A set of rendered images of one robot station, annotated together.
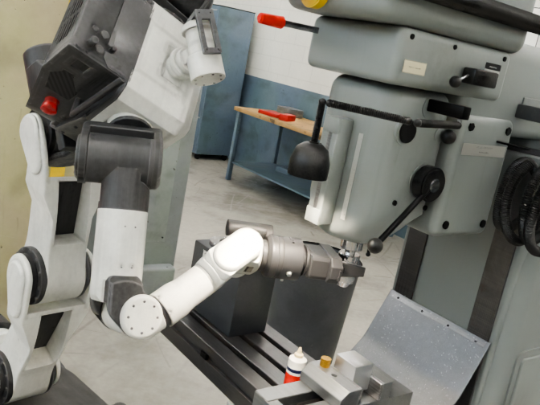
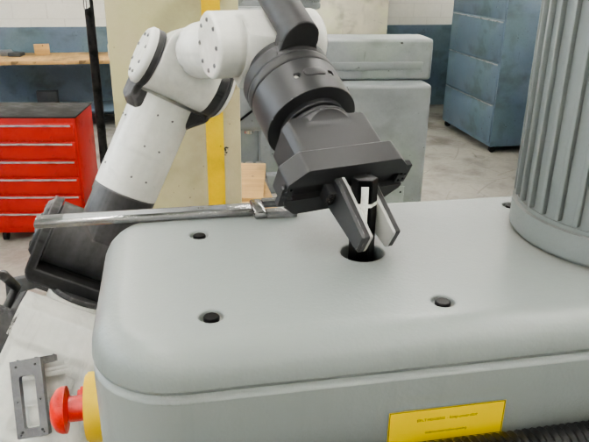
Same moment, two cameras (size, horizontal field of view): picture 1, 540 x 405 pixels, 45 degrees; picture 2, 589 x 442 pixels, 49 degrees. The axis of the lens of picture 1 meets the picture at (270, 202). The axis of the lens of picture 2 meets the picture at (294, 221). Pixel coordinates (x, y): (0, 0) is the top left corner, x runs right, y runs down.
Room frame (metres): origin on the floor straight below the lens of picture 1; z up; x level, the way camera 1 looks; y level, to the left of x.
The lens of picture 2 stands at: (0.83, -0.37, 2.12)
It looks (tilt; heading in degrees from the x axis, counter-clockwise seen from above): 22 degrees down; 28
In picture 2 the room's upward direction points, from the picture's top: 1 degrees clockwise
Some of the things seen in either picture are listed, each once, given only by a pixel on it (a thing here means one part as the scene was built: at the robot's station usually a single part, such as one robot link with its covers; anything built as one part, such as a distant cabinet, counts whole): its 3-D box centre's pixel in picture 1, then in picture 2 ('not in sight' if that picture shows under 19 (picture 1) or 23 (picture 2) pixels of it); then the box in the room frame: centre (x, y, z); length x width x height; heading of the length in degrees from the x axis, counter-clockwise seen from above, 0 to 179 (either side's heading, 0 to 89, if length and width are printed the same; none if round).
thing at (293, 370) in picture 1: (295, 370); not in sight; (1.31, -0.13, 0.98); 0.04 x 0.04 x 0.11
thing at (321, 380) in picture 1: (330, 383); not in sight; (1.21, -0.19, 1.01); 0.12 x 0.06 x 0.04; 39
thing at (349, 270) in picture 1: (351, 271); not in sight; (1.27, -0.19, 1.24); 0.06 x 0.02 x 0.03; 104
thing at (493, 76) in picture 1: (469, 79); not in sight; (1.24, -0.32, 1.66); 0.12 x 0.04 x 0.04; 129
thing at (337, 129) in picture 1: (329, 170); not in sight; (1.23, -0.10, 1.45); 0.04 x 0.04 x 0.21; 39
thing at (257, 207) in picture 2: not in sight; (168, 213); (1.28, 0.01, 1.89); 0.24 x 0.04 x 0.01; 130
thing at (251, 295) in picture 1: (230, 282); not in sight; (1.63, 0.06, 1.02); 0.22 x 0.12 x 0.20; 41
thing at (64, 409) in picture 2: not in sight; (71, 409); (1.14, 0.01, 1.76); 0.04 x 0.03 x 0.04; 39
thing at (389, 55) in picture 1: (409, 59); not in sight; (1.33, -0.22, 1.68); 0.34 x 0.24 x 0.10; 129
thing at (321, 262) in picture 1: (305, 261); not in sight; (1.28, -0.10, 1.24); 0.13 x 0.12 x 0.10; 14
